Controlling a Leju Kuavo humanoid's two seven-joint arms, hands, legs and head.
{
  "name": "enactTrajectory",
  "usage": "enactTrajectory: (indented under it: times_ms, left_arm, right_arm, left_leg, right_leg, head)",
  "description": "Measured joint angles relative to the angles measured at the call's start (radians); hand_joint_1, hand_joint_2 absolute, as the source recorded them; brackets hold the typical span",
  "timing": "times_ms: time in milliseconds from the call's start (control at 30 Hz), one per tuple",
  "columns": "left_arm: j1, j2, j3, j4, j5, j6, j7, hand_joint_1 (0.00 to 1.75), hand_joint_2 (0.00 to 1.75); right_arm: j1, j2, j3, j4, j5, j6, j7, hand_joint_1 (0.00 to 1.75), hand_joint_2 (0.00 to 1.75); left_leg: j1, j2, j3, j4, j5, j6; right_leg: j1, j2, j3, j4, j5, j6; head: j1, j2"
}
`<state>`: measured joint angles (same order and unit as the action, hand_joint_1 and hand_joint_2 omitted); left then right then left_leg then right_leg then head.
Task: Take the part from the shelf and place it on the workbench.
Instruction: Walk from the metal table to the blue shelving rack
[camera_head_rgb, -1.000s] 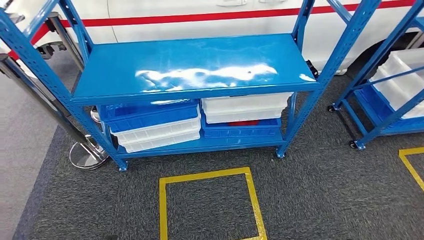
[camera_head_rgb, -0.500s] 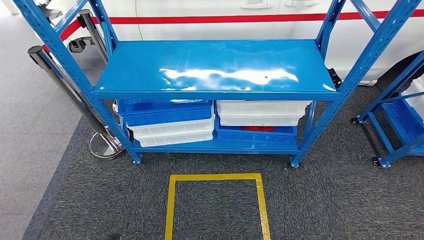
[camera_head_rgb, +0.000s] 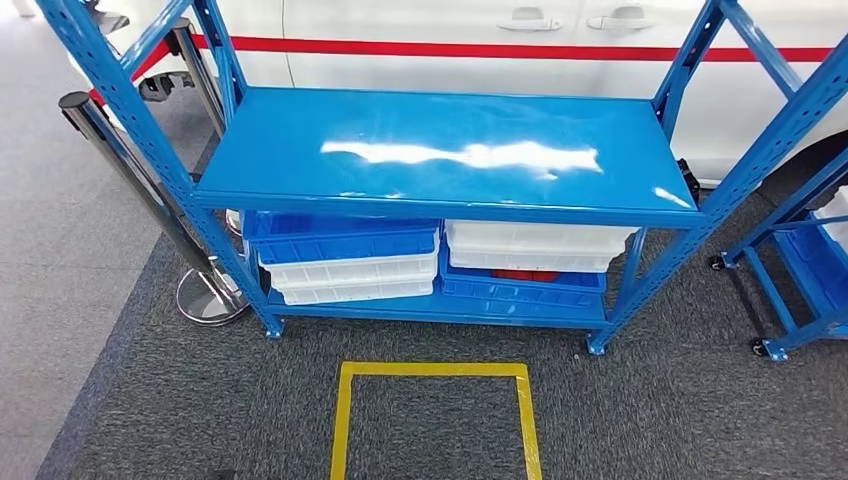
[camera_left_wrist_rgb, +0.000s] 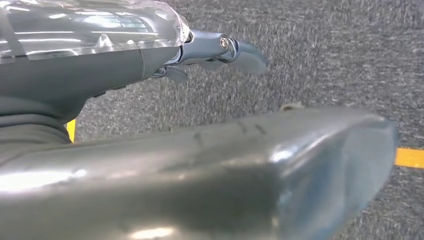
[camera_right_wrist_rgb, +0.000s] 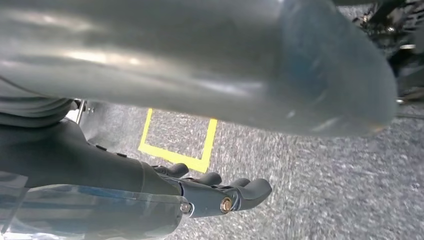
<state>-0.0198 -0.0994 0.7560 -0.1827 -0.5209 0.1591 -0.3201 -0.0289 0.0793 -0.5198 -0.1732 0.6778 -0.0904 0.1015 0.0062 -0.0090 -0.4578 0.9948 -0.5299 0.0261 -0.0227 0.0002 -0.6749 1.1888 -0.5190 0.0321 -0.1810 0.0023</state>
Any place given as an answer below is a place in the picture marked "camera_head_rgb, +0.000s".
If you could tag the blue metal shelf rack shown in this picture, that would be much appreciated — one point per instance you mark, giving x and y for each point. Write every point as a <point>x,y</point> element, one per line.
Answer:
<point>298,132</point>

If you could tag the blue plastic crate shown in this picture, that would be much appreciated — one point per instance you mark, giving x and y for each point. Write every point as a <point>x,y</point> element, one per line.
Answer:
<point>818,265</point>
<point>344,238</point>
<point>523,288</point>

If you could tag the red item in crate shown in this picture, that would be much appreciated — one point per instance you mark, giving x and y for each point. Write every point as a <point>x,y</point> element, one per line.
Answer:
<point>524,275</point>

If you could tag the yellow floor tape square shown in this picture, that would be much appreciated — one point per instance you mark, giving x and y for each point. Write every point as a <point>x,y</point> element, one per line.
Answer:
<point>341,424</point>

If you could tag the white car with red stripe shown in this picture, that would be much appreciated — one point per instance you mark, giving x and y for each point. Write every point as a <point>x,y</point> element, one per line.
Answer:
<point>430,20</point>

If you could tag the red stanchion belt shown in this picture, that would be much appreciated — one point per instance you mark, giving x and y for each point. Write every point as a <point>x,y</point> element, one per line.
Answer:
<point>142,63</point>

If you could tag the blue wheeled rack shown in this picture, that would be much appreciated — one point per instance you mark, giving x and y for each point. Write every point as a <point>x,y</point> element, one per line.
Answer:
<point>795,265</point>

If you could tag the chrome stanchion post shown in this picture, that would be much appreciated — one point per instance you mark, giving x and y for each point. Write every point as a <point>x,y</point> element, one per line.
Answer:
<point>195,73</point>
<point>132,172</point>

